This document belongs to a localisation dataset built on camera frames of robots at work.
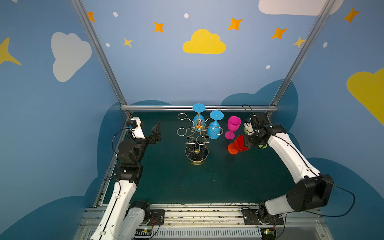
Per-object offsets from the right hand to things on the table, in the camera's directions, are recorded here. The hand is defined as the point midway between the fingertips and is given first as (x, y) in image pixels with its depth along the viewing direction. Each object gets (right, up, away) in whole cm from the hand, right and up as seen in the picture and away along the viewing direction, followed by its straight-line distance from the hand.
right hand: (249, 140), depth 82 cm
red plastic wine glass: (-8, -3, -4) cm, 9 cm away
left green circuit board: (-57, -45, -10) cm, 73 cm away
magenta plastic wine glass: (-6, +9, +11) cm, 16 cm away
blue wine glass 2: (-19, +6, +4) cm, 21 cm away
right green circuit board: (+6, -46, -9) cm, 47 cm away
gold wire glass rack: (-29, -8, +15) cm, 34 cm away
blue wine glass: (-28, +18, 0) cm, 34 cm away
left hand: (-52, +10, -13) cm, 55 cm away
